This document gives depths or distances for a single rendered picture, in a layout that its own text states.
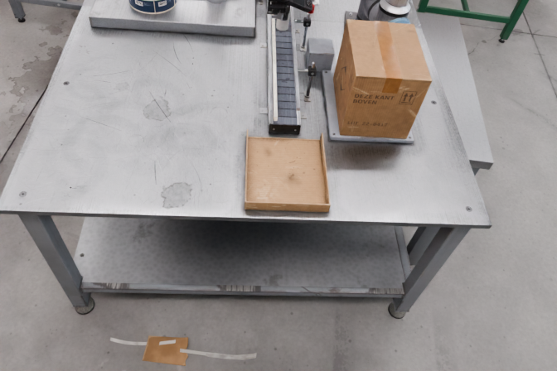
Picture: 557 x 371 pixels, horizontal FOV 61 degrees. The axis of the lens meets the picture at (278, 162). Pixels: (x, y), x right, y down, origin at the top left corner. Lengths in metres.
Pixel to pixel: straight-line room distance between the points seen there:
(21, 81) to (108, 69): 1.43
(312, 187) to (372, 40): 0.53
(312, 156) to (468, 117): 0.66
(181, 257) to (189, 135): 0.63
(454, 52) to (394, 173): 0.79
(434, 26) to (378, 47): 0.78
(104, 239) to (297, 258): 0.83
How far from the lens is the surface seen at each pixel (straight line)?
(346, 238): 2.18
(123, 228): 2.19
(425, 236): 2.23
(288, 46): 1.96
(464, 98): 2.03
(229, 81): 1.85
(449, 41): 2.31
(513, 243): 2.77
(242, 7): 2.16
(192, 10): 2.14
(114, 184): 1.56
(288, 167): 1.57
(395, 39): 1.69
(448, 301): 2.45
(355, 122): 1.64
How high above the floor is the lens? 2.05
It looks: 50 degrees down
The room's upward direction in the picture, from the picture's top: 8 degrees clockwise
